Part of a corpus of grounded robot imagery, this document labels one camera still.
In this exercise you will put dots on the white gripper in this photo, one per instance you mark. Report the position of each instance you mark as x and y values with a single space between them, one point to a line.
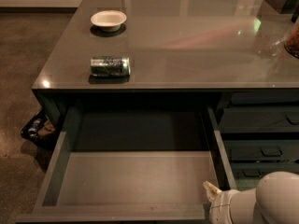
220 207

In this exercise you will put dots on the grey top drawer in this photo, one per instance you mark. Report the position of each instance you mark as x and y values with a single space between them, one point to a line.
132 167

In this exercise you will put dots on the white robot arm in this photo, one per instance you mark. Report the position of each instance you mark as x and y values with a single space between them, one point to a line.
275 200

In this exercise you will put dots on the right bottom drawer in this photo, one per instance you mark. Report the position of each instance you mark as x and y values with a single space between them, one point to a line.
257 170

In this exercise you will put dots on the right middle drawer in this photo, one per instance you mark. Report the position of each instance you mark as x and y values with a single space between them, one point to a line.
262 150

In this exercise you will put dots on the right upper drawer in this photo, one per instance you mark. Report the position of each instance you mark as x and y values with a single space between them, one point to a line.
260 119

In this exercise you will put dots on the dark grey drawer cabinet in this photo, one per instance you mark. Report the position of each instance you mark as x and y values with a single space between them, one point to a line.
183 57

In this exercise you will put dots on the green soda can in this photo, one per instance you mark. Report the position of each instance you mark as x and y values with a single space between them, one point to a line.
110 66

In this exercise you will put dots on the glass jar with snacks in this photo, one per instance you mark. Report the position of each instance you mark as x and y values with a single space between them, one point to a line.
292 41

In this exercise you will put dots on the black floor bin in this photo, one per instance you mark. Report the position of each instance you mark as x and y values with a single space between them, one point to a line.
40 131

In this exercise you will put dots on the white bowl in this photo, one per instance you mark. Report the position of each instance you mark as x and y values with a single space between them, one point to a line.
108 20

